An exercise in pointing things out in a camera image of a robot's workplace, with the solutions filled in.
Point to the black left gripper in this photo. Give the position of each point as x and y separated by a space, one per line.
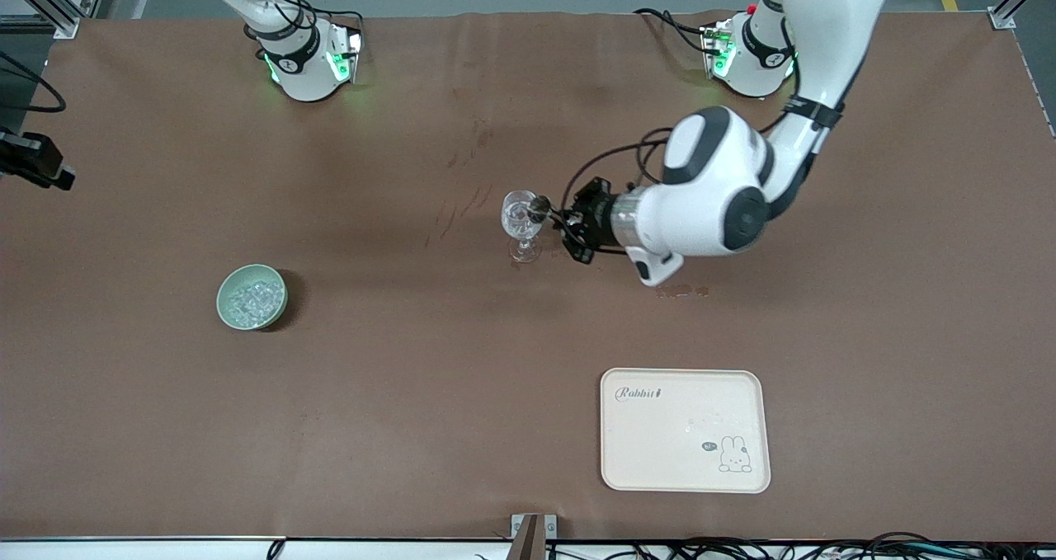
593 217

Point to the steel double jigger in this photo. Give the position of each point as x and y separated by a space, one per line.
538 209

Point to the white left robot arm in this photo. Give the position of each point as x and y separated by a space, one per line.
709 189

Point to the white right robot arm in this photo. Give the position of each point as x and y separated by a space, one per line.
305 73

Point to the clear wine glass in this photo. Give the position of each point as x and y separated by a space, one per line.
521 218

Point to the clear ice cubes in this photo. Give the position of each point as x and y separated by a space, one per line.
253 300

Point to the brown liquid spill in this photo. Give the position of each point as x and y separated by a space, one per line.
682 290

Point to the brown table cover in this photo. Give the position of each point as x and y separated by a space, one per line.
412 395

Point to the white rabbit print tray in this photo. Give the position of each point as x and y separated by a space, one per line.
685 430

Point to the pale green bowl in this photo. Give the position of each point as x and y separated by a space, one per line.
224 304

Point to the black clamp-mounted device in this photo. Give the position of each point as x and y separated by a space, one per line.
33 160

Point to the metal table bracket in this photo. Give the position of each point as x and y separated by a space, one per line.
532 535

